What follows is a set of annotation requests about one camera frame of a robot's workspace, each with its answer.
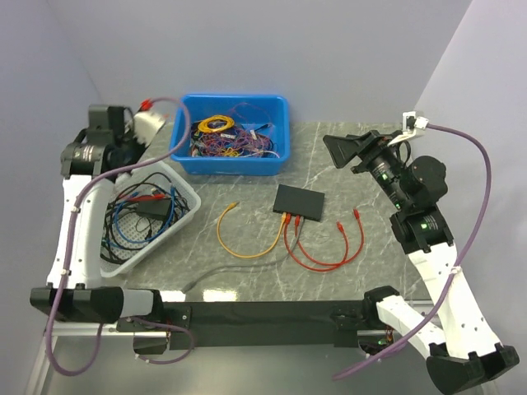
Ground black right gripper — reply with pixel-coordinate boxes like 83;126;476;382
322;130;412;211

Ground blue ethernet cable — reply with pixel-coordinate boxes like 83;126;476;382
111;187;190;250

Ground grey ethernet cable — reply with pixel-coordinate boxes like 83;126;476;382
181;217;306;294

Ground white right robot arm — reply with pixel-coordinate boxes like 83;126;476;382
323;130;520;394

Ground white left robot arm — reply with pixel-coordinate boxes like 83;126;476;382
30;105;166;331

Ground white perforated plastic basket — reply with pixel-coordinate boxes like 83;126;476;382
100;162;201;278

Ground black power adapter in basket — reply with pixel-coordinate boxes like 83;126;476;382
135;199;172;221

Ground blue plastic bin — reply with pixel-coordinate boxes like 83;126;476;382
169;94;291;176

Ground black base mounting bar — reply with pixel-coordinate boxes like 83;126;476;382
116;299;396;359

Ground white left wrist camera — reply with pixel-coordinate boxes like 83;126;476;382
131;109;166;146

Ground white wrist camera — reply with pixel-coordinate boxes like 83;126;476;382
131;109;166;146
388;110;429;146

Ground red ethernet cable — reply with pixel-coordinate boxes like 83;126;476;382
294;208;366;267
282;212;365;272

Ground black network switch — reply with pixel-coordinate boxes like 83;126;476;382
273;184;325;222

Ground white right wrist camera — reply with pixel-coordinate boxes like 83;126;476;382
388;110;429;146

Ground black cable bundle in basket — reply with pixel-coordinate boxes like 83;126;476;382
100;172;194;264

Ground tangled coloured wires in bin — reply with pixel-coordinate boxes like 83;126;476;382
188;102;282;159

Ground yellow ethernet cable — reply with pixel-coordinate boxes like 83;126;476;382
217;201;288;259

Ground aluminium frame rail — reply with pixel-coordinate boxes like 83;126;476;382
24;323;166;395

